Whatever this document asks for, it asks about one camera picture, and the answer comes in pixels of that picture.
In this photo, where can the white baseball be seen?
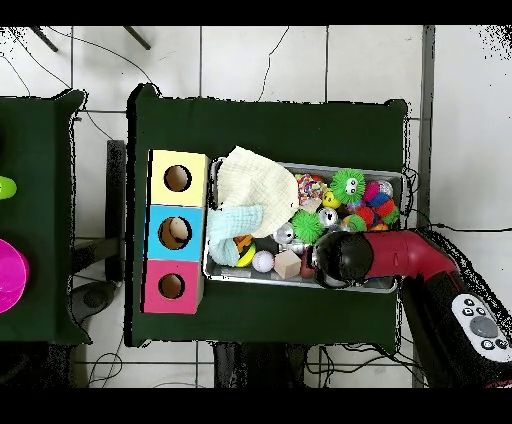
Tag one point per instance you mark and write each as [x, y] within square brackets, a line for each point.
[263, 261]

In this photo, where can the dark tripod leg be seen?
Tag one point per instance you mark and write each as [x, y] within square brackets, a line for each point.
[44, 39]
[137, 38]

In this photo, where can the black stand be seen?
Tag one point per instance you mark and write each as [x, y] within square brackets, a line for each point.
[116, 200]

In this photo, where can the multicolour spiky caterpillar toy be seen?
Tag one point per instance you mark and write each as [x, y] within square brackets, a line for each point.
[378, 204]

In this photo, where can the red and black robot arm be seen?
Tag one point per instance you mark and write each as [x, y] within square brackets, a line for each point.
[400, 254]

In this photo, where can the shallow metal mesh bin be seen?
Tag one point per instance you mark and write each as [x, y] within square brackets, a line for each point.
[240, 275]

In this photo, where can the cream waffle cloth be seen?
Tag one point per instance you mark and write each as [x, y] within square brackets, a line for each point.
[256, 184]

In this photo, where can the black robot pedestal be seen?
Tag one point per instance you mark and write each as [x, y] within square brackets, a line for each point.
[256, 366]

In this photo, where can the green spiky toy with eyes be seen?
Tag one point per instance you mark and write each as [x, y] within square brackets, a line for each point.
[342, 186]

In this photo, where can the grey stand foot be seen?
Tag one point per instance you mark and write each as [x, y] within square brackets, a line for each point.
[94, 298]

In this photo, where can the green cloth side table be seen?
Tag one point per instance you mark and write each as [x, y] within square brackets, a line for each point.
[36, 140]

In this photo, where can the mint green waffle cloth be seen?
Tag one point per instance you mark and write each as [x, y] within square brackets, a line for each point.
[228, 228]

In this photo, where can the pink plate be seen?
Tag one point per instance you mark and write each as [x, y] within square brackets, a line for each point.
[10, 276]

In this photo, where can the yellow smiley ball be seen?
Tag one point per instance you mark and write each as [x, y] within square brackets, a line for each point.
[331, 199]

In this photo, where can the light wooden block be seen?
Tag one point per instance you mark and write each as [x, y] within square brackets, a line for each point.
[287, 264]

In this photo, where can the lime green object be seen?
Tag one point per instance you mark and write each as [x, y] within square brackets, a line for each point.
[6, 188]

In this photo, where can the dark green table cloth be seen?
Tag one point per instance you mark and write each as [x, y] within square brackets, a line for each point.
[260, 128]

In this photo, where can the wooden box with three holes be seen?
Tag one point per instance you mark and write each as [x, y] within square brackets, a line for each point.
[196, 192]

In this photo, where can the green spiky ball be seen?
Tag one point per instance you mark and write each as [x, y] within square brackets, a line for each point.
[307, 226]

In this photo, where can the grey floor strip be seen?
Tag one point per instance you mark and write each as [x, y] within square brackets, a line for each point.
[427, 120]

